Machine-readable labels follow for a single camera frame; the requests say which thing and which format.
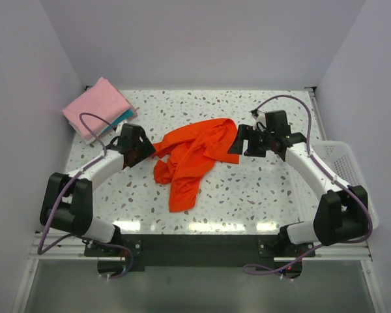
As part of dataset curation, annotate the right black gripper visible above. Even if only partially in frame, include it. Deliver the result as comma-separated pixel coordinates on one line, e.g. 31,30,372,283
227,125,274,158

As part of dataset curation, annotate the orange t shirt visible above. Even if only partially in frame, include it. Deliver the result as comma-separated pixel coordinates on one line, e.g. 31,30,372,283
153,118,239,213

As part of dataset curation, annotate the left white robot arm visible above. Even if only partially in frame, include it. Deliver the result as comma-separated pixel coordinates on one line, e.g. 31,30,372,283
40,123,155,256

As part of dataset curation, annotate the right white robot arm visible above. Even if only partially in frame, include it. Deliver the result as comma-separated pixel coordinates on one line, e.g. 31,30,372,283
228,110,373,256

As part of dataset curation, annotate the teal folded t shirt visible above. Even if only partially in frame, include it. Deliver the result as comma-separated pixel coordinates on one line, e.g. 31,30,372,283
100,107,138,136

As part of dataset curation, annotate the white folded t shirt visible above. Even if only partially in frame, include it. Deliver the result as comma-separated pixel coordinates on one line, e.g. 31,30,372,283
69,121,111,144

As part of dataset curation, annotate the pink folded t shirt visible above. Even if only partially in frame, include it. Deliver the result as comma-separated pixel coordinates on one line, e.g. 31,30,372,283
63,77,131,123

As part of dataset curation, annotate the white plastic basket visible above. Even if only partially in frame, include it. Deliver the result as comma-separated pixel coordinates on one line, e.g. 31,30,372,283
288,140,381,234

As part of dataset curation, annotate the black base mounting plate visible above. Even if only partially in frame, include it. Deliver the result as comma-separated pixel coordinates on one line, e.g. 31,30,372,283
84,234,315,278

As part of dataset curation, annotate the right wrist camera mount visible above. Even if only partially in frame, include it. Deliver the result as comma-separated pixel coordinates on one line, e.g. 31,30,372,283
250,109,267,131

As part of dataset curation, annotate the aluminium frame rail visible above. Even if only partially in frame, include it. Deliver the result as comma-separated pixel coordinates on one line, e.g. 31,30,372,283
30,233,370,264

